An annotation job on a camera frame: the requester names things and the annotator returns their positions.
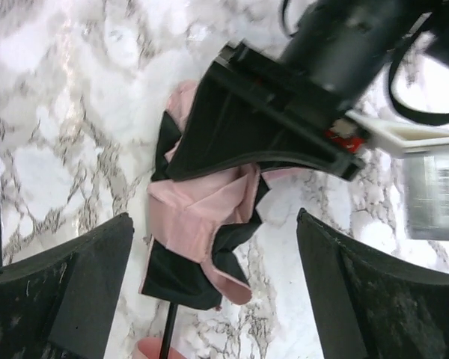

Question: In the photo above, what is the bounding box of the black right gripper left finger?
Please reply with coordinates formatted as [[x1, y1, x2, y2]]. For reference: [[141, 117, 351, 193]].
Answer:
[[0, 212, 134, 358]]

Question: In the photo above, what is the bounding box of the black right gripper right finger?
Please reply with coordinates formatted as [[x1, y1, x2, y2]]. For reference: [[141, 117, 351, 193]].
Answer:
[[296, 209, 449, 359]]

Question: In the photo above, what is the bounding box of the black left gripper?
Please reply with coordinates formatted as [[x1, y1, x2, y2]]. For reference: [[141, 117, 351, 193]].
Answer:
[[167, 43, 369, 181]]

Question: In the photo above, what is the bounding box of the pink folding umbrella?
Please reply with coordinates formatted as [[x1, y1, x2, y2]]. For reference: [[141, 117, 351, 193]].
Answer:
[[134, 79, 274, 359]]

